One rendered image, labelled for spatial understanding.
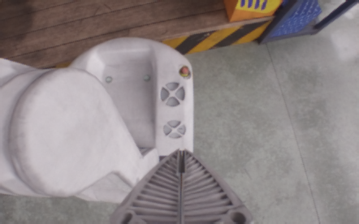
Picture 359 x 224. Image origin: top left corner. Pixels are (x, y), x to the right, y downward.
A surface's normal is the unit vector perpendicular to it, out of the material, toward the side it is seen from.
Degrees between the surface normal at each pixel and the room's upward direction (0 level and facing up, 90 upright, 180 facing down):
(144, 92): 0
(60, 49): 0
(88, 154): 90
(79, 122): 90
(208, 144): 0
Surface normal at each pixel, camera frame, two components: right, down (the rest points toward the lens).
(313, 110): -0.03, -0.13
